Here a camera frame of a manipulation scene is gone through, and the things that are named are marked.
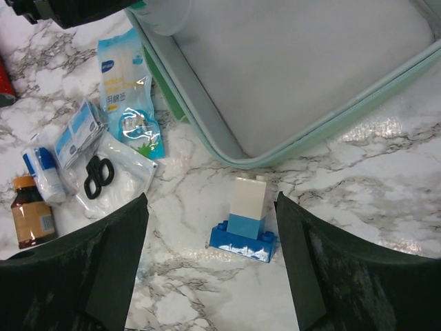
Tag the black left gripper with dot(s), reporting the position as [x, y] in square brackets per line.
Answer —
[67, 13]

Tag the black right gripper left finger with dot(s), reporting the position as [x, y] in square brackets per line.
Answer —
[81, 281]

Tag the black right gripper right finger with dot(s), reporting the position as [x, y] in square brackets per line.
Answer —
[339, 281]

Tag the brown medicine bottle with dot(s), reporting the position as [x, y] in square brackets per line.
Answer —
[33, 218]

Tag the white plastic bottle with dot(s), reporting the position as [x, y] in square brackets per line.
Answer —
[164, 17]

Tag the black scissors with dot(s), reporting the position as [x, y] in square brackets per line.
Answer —
[100, 173]

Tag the alcohol wipes bag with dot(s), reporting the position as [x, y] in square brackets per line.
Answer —
[85, 125]

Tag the blue white bandage roll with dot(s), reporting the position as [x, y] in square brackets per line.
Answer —
[42, 168]

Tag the green medicine kit case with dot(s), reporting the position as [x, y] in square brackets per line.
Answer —
[260, 81]

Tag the red microphone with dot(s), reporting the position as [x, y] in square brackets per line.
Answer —
[7, 93]

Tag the cotton swab packet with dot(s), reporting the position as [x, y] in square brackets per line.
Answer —
[125, 91]

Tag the blue white toy brick stack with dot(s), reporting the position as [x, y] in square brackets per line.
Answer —
[243, 232]

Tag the clear gauze pouch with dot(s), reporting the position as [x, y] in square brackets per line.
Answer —
[133, 176]

